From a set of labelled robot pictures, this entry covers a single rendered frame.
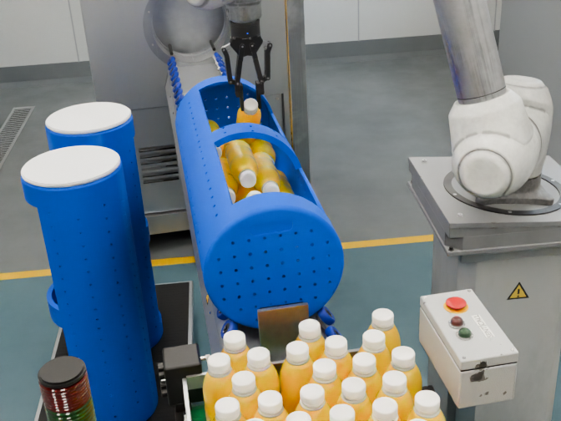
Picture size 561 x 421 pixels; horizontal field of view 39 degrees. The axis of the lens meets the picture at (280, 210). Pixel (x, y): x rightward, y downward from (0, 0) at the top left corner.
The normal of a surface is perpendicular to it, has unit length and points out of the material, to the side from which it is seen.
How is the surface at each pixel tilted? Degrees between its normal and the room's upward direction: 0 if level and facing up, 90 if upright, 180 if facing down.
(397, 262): 0
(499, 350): 0
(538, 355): 90
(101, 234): 90
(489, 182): 92
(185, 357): 0
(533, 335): 90
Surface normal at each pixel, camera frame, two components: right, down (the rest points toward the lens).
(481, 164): -0.39, 0.51
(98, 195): 0.66, 0.31
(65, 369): -0.05, -0.89
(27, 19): 0.09, 0.44
